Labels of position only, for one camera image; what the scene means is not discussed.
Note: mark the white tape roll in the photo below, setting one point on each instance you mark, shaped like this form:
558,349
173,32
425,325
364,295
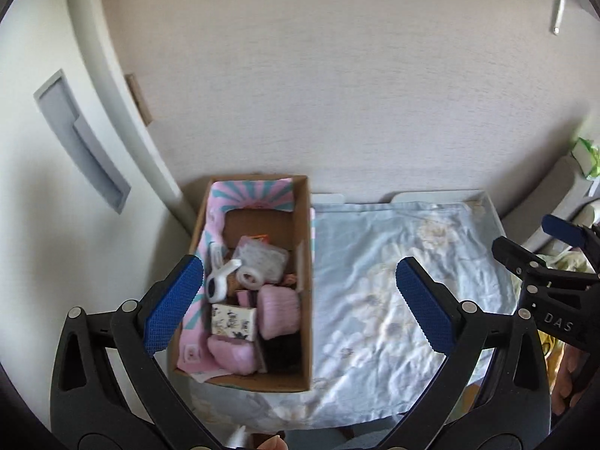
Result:
250,278

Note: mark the pink long box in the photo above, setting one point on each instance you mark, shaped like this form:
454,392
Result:
246,298

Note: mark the pink teal cardboard box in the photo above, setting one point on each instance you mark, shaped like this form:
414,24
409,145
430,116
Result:
272,209

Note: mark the person's right hand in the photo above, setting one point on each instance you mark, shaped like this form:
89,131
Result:
563,394

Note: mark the black scrunchie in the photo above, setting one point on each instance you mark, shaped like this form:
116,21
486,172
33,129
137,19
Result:
282,354

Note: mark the green plastic bag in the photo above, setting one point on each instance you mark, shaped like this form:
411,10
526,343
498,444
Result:
586,154

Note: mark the blue floral patterned box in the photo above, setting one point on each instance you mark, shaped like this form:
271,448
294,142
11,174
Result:
232,321

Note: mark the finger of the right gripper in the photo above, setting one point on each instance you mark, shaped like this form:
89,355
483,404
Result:
515,255
563,231

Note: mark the white large clip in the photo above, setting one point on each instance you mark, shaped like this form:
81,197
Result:
216,285

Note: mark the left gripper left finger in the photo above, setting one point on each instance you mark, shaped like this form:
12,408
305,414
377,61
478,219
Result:
108,391

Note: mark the grey sofa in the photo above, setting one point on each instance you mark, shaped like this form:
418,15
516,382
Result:
563,192

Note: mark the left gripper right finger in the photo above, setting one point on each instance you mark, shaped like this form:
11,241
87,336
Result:
491,391

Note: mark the clear plastic floss box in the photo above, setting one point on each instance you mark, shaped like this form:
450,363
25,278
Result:
269,260

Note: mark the light blue floral cloth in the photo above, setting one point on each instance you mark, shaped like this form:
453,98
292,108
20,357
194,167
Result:
370,358

